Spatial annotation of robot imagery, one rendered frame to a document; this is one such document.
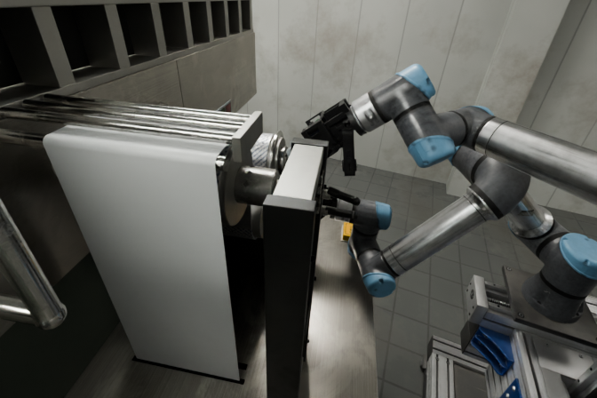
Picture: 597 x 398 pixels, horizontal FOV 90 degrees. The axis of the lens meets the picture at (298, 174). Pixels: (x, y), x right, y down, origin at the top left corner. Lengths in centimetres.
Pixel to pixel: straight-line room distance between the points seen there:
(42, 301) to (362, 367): 67
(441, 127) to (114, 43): 67
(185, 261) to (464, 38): 281
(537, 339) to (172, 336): 106
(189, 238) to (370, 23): 277
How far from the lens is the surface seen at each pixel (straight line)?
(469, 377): 175
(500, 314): 124
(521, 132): 67
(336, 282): 93
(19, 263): 25
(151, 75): 85
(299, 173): 33
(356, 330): 85
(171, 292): 59
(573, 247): 114
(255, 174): 47
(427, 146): 59
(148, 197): 46
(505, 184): 80
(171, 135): 42
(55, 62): 67
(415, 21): 300
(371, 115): 62
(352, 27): 308
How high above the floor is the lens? 161
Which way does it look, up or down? 31 degrees down
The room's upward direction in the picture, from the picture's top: 3 degrees clockwise
